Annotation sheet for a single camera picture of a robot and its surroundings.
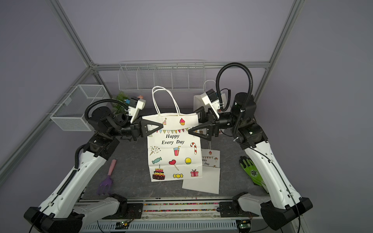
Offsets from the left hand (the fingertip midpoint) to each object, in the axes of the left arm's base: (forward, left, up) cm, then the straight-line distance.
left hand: (162, 128), depth 53 cm
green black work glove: (-2, -46, -42) cm, 62 cm away
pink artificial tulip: (+38, +18, -17) cm, 45 cm away
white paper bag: (+33, -18, -21) cm, 43 cm away
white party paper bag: (-9, -20, -44) cm, 49 cm away
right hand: (-2, -9, +3) cm, 10 cm away
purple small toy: (-7, +38, -43) cm, 58 cm away
